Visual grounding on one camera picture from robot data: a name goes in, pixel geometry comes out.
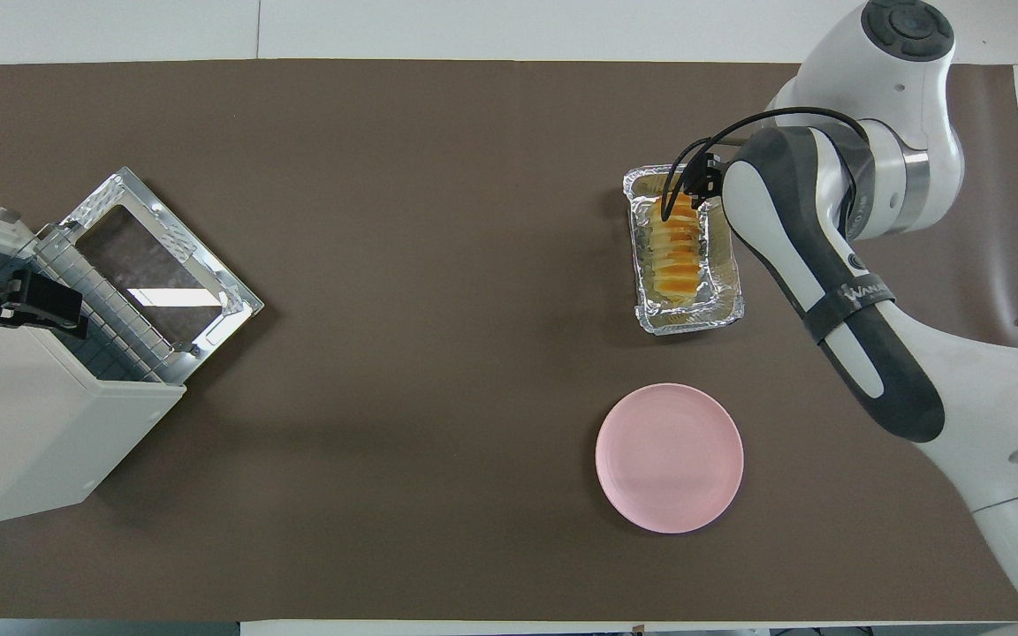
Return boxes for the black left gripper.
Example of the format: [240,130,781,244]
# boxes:
[0,243,90,347]

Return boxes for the cream toaster oven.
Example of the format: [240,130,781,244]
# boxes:
[0,199,187,529]

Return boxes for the aluminium foil tray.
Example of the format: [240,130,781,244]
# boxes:
[622,163,746,337]

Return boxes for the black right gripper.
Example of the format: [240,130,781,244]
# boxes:
[682,154,727,202]

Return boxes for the brown table mat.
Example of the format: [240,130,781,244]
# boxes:
[0,60,1018,622]

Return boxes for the wire oven rack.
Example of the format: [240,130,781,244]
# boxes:
[0,225,187,382]

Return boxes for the glass oven door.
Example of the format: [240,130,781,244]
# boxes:
[58,166,265,359]

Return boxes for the pink round plate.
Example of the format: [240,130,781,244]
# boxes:
[596,382,745,534]

